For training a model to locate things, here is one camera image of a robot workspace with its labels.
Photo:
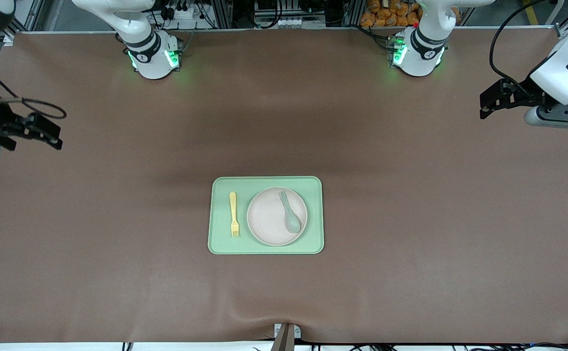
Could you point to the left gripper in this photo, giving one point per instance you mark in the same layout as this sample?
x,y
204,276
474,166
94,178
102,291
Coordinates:
x,y
529,95

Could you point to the yellow plastic fork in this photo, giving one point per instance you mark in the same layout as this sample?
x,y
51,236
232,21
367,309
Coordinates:
x,y
233,209

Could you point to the green plastic spoon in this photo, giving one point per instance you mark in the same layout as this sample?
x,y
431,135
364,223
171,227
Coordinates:
x,y
292,224

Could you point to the round beige plate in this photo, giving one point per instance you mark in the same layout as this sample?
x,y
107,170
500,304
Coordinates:
x,y
266,219

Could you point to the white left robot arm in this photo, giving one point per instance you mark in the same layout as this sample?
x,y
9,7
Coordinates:
x,y
422,53

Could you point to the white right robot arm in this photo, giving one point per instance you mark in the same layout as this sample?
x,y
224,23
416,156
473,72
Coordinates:
x,y
149,53

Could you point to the pile of orange packets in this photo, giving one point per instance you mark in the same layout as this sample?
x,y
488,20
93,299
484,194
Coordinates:
x,y
386,14

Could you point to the white power strip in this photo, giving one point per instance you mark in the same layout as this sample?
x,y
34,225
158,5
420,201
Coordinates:
x,y
181,13

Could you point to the white terminal strip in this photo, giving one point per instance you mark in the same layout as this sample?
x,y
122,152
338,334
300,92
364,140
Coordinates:
x,y
284,22

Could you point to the light green rectangular tray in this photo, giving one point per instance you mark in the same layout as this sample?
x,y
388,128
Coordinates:
x,y
313,234

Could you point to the brown table mat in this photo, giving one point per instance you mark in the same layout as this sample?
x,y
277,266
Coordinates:
x,y
362,292

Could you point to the grey metal beam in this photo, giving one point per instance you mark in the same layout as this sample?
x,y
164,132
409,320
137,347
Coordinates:
x,y
284,341

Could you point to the metal corner bracket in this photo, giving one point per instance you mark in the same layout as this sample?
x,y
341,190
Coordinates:
x,y
564,33
9,39

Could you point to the aluminium frame post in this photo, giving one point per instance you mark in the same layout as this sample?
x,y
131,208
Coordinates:
x,y
223,12
353,12

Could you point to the grey metal table bracket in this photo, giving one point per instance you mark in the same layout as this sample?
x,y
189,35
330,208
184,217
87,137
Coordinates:
x,y
297,332

